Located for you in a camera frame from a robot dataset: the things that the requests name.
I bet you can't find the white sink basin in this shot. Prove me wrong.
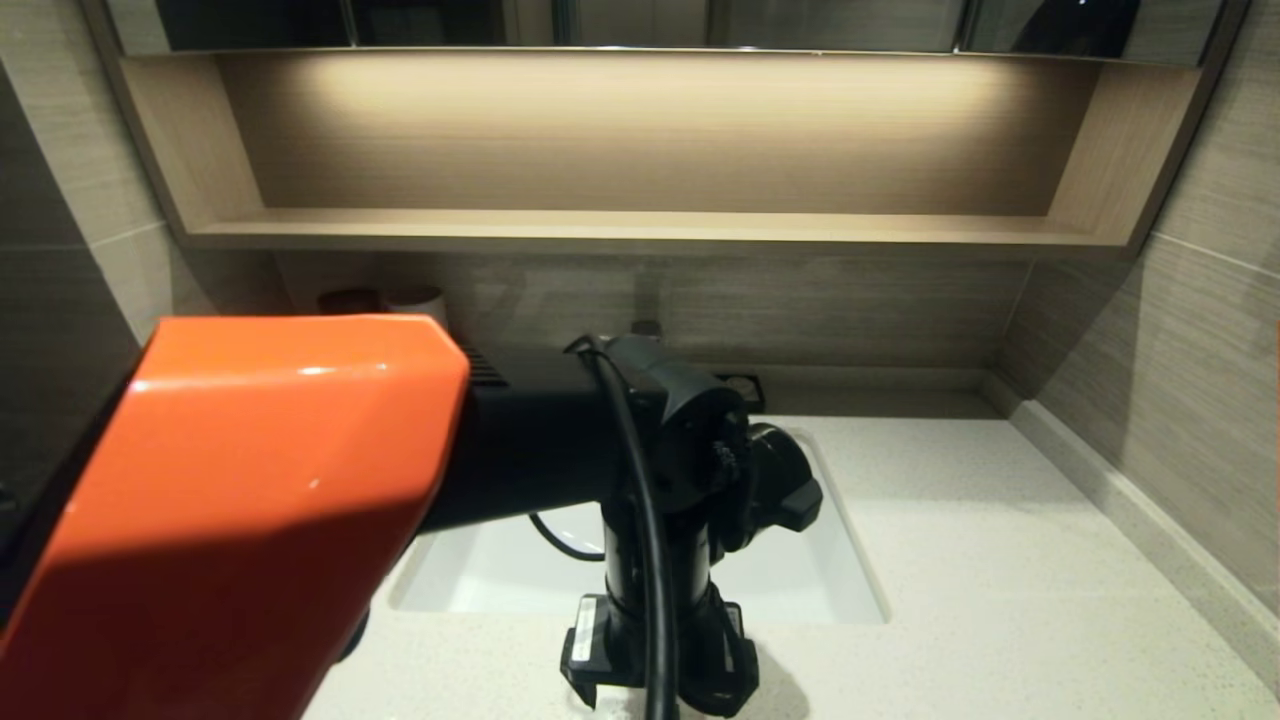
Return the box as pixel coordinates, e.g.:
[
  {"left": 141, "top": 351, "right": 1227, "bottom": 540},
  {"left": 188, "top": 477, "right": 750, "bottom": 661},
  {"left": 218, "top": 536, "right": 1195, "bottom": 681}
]
[{"left": 388, "top": 420, "right": 891, "bottom": 626}]

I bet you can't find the black cup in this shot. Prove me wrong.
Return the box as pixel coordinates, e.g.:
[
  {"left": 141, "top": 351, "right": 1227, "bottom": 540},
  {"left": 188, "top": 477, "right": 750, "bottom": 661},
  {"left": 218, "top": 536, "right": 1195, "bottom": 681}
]
[{"left": 318, "top": 288, "right": 383, "bottom": 317}]

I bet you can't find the mirror cabinet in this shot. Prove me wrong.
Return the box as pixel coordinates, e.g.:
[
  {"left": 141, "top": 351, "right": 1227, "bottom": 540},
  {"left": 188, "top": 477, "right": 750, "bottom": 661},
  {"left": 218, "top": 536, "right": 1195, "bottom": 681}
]
[{"left": 85, "top": 0, "right": 1251, "bottom": 71}]

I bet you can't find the black soap dish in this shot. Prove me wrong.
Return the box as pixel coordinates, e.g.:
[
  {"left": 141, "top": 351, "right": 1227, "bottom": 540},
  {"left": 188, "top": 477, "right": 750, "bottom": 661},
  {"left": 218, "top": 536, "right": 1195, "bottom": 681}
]
[{"left": 718, "top": 374, "right": 767, "bottom": 414}]

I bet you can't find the white cup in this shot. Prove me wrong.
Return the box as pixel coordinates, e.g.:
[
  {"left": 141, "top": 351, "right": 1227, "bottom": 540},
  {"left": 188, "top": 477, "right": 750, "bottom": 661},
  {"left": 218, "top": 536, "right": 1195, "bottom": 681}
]
[{"left": 385, "top": 286, "right": 448, "bottom": 326}]

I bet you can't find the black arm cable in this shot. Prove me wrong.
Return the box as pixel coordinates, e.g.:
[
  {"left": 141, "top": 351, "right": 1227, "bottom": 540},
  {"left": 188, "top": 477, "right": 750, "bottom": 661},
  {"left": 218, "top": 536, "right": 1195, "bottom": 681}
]
[{"left": 528, "top": 335, "right": 683, "bottom": 720}]

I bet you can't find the wooden wall shelf niche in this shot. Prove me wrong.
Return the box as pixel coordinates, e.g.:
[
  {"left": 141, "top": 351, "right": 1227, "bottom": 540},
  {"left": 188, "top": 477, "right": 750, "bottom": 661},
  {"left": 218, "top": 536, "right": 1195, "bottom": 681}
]
[{"left": 120, "top": 52, "right": 1201, "bottom": 256}]

